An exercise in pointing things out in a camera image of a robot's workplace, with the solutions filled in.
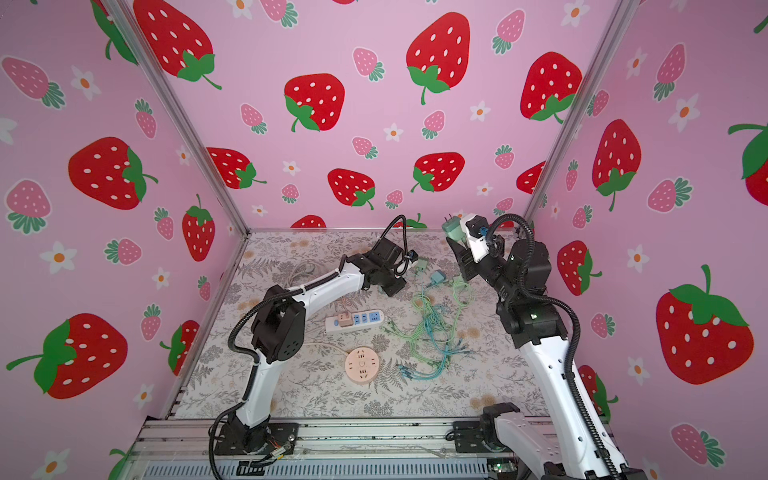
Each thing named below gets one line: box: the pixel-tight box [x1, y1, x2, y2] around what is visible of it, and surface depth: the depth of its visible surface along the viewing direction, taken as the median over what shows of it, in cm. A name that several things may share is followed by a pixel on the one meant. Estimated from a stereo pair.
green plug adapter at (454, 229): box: [442, 213, 467, 244], surface depth 64 cm
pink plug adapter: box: [338, 311, 354, 327], surface depth 90 cm
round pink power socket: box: [344, 347, 380, 383], surface depth 85 cm
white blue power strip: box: [325, 310, 385, 332], surface depth 95 cm
